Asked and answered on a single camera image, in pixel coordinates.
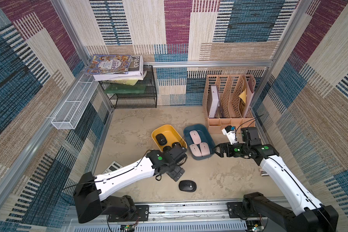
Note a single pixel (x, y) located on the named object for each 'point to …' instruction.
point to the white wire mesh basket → (69, 113)
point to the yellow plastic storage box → (172, 136)
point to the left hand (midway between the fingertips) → (174, 167)
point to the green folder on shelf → (123, 89)
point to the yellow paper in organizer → (243, 95)
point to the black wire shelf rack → (147, 100)
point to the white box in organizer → (215, 102)
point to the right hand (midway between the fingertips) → (217, 146)
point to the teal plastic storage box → (205, 136)
